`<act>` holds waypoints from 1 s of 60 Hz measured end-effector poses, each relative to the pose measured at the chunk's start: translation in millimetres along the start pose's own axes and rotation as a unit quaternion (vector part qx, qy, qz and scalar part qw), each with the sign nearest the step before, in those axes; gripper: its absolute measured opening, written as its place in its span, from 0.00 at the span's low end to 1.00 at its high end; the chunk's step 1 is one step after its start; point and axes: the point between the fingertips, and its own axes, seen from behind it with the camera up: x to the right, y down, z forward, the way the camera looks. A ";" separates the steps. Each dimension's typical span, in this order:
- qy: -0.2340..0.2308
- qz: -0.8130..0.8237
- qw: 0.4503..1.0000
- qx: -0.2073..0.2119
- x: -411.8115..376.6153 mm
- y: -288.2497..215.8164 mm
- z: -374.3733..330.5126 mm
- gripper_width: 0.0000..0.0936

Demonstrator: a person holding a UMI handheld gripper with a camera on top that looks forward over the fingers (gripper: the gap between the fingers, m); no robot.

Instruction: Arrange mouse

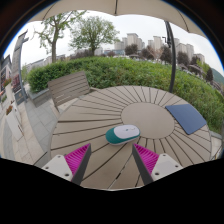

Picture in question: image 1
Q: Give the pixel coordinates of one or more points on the green hedge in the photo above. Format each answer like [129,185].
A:
[133,71]

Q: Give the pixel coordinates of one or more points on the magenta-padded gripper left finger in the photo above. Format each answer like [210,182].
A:
[60,165]

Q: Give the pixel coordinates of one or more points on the blue mouse pad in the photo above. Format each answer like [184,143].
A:
[186,117]

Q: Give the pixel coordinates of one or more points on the round leafy tree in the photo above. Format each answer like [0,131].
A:
[93,31]

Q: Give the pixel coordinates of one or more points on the beige parasol canopy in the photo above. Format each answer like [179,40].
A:
[83,6]

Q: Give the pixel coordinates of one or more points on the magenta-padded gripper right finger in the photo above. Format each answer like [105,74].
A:
[163,164]

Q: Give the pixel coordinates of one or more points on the grey slatted wooden chair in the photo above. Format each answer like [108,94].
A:
[68,87]

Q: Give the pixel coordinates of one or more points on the white and teal computer mouse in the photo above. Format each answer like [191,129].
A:
[122,134]

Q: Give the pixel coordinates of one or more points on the tall grey sign pillar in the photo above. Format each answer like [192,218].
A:
[17,60]

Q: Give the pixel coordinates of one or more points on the thin sparse tree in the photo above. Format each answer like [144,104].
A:
[53,43]

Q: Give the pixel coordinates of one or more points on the far apartment buildings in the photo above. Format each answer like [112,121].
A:
[132,39]

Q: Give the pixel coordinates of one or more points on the dark curved parasol pole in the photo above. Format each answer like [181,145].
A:
[173,66]

